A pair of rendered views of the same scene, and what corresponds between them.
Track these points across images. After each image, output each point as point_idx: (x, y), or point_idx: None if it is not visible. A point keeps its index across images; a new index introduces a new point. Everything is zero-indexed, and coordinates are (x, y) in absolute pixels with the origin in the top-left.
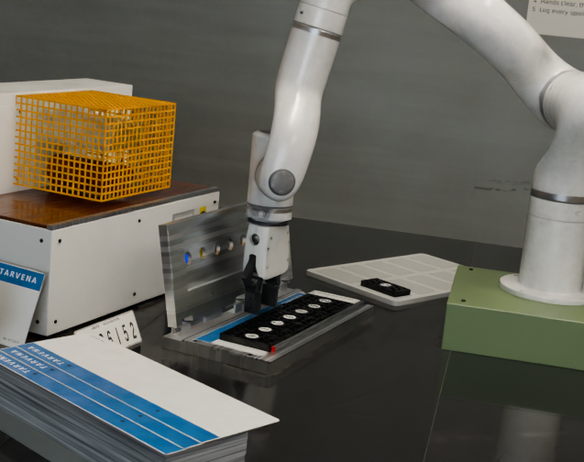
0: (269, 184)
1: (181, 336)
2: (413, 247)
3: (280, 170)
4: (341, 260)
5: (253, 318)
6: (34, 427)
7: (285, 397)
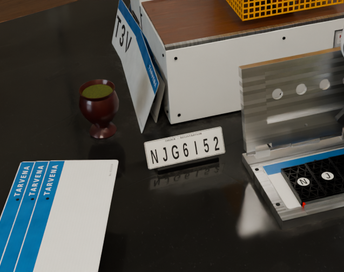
0: None
1: (255, 159)
2: None
3: None
4: None
5: (337, 156)
6: None
7: (257, 266)
